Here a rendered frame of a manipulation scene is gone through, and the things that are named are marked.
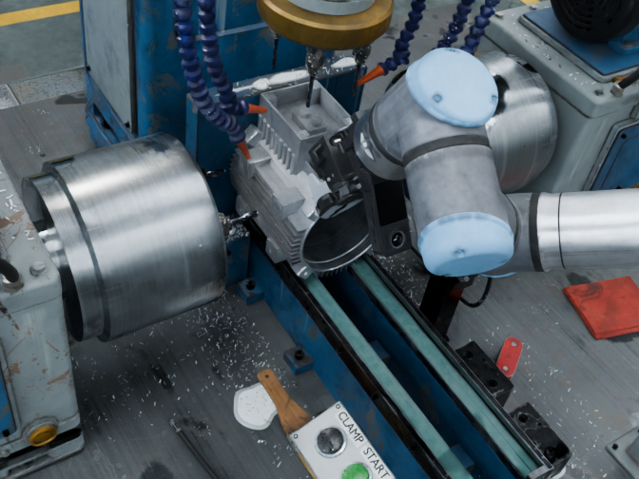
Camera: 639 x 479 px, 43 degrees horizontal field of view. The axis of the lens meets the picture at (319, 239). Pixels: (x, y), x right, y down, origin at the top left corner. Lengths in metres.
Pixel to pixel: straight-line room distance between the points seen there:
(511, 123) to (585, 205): 0.43
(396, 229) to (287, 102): 0.35
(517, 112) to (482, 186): 0.54
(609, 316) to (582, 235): 0.65
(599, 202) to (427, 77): 0.24
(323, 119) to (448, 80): 0.45
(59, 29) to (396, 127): 2.79
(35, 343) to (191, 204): 0.25
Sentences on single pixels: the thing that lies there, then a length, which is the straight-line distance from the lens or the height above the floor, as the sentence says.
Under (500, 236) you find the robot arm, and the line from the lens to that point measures 0.79.
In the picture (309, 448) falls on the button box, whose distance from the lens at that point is 0.92.
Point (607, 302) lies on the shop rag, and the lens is 1.56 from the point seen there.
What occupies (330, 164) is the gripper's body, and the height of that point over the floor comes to 1.21.
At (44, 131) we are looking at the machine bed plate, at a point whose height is 0.80.
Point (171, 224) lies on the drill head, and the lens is 1.02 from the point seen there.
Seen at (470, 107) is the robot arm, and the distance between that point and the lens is 0.81.
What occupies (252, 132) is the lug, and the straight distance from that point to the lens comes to 1.24.
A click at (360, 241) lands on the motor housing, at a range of 1.27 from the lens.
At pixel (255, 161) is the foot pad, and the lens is 1.21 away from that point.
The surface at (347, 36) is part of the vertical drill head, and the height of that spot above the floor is 1.32.
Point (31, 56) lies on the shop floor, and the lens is 3.39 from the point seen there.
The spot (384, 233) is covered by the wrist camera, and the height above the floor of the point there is 1.18.
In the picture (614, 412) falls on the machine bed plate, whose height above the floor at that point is 0.80.
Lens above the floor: 1.85
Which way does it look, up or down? 45 degrees down
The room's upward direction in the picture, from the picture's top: 11 degrees clockwise
